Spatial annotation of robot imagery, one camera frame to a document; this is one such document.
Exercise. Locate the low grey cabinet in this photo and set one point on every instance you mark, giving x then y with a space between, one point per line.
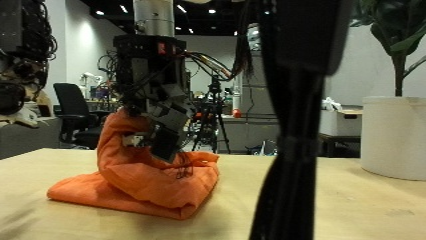
248 133

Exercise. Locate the small red round object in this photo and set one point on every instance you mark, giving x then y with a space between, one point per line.
237 113

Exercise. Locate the dark side table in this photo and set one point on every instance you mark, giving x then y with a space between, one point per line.
339 143

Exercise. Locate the black camera tripod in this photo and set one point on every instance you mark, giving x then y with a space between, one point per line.
213 123

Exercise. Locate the grey sofa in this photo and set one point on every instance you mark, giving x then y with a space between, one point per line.
27 138

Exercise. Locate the orange button shirt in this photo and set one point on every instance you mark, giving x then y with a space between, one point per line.
137 183

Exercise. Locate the white round plant pot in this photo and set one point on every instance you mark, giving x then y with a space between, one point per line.
393 136

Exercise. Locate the black office chair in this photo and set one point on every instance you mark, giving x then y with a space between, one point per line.
77 126

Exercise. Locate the white plastic bag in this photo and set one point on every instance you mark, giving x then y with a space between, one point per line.
332 104

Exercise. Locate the green leafy plant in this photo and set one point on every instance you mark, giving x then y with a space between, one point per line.
399 36

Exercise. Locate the white cardboard box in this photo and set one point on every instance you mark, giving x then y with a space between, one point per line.
339 123

